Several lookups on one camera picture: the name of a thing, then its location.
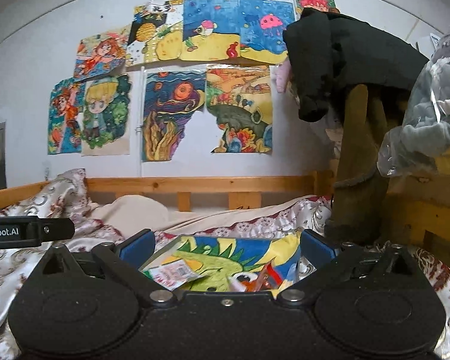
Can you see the clear bag of plush toys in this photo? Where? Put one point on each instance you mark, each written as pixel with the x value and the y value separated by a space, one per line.
pixel 422 142

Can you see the blond boy drawing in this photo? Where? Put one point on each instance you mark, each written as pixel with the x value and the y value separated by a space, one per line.
pixel 106 116

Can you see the grey tray with dinosaur drawing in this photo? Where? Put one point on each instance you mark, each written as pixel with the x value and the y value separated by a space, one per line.
pixel 221 257

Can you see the orange red snack wrapper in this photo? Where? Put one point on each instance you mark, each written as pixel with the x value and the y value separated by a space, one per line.
pixel 266 279

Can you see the red flower drawing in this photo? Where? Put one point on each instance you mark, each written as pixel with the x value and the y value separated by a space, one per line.
pixel 319 5

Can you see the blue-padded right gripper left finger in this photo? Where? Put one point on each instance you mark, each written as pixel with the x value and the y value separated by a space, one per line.
pixel 121 263

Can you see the white green snack packet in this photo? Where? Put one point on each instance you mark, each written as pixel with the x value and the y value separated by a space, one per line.
pixel 173 275

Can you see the orange-haired girl drawing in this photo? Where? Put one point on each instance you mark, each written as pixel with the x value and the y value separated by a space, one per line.
pixel 65 107

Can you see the yellow landscape drawing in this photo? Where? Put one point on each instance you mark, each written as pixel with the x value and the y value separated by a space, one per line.
pixel 240 99

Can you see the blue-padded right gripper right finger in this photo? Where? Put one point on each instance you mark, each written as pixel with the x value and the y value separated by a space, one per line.
pixel 332 263

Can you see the floral satin bedspread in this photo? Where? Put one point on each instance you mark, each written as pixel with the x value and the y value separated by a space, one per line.
pixel 67 197

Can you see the brown hanging coat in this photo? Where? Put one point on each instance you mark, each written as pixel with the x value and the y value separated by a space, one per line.
pixel 359 188

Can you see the cream pillow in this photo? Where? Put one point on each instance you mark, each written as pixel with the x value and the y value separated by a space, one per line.
pixel 131 214

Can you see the wooden bed frame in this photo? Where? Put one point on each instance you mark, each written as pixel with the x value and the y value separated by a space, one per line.
pixel 417 207

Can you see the black hanging jacket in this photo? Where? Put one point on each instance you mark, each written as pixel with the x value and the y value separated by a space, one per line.
pixel 331 53

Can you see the anime girl drawing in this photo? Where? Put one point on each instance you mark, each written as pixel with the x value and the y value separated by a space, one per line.
pixel 100 54

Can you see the pink jellyfish drawing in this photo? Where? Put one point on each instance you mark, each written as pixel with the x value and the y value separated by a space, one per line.
pixel 262 23

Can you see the swirly night seaweed drawing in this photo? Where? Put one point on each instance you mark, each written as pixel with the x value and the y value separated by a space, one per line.
pixel 170 100

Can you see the pineapple drawing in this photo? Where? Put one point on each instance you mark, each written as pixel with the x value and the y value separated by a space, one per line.
pixel 156 33

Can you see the blue sea fish drawing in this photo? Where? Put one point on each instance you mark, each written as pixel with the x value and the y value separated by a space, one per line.
pixel 211 30

